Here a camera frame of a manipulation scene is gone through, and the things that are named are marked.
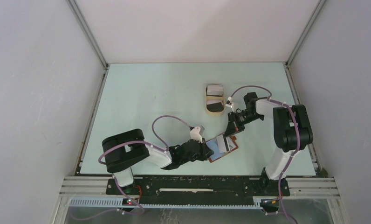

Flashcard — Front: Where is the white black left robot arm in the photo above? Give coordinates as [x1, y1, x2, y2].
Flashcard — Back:
[98, 126, 214, 194]

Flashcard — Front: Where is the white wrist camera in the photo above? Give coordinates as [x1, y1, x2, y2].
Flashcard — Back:
[190, 126, 205, 143]
[225, 97, 235, 112]

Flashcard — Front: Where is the brown leather card holder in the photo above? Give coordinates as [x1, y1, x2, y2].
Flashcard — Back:
[206, 134, 239, 163]

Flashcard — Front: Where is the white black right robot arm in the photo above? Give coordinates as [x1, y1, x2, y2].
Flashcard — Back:
[224, 92, 313, 195]

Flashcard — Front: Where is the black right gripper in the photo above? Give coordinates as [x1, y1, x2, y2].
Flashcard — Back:
[224, 110, 263, 138]

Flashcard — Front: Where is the aluminium frame rail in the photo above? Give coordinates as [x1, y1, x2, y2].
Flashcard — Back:
[59, 176, 341, 211]

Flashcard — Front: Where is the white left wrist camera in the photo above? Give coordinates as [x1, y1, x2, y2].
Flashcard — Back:
[190, 126, 205, 143]

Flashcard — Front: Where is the black card in tray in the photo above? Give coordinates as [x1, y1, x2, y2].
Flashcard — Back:
[206, 102, 224, 113]

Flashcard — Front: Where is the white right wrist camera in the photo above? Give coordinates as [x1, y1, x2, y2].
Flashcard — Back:
[225, 97, 235, 112]

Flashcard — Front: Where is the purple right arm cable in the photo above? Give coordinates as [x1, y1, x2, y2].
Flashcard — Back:
[228, 85, 301, 183]

